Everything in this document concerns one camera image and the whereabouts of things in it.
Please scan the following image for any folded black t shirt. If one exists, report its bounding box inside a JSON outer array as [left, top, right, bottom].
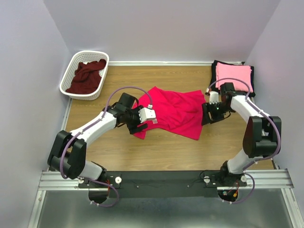
[[210, 60, 256, 97]]

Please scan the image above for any folded pink t shirt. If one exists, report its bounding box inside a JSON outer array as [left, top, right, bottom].
[[215, 62, 254, 93]]

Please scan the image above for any crimson red t shirt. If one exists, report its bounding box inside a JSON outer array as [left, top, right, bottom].
[[134, 87, 206, 140]]

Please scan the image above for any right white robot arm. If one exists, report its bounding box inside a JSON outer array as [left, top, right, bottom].
[[201, 82, 282, 187]]

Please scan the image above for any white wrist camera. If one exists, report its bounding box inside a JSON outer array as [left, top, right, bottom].
[[138, 107, 158, 124], [205, 88, 219, 104]]

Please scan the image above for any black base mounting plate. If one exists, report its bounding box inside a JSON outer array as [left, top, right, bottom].
[[80, 170, 247, 199]]

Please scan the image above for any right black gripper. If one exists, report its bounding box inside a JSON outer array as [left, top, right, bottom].
[[200, 101, 232, 125]]

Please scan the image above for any aluminium frame rail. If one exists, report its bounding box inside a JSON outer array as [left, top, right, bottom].
[[38, 169, 294, 191]]

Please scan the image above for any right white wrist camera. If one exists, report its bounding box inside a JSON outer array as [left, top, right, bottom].
[[205, 88, 219, 104]]

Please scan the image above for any white plastic laundry basket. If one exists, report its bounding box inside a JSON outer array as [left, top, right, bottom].
[[59, 50, 109, 101]]

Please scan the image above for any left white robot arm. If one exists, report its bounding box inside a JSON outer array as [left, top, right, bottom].
[[47, 93, 155, 188]]

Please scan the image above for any dark maroon t shirt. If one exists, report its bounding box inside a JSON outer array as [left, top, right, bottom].
[[66, 59, 106, 95]]

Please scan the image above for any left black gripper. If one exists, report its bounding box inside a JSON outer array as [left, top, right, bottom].
[[124, 105, 148, 134]]

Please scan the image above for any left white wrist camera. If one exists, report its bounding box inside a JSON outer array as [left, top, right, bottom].
[[138, 107, 158, 124]]

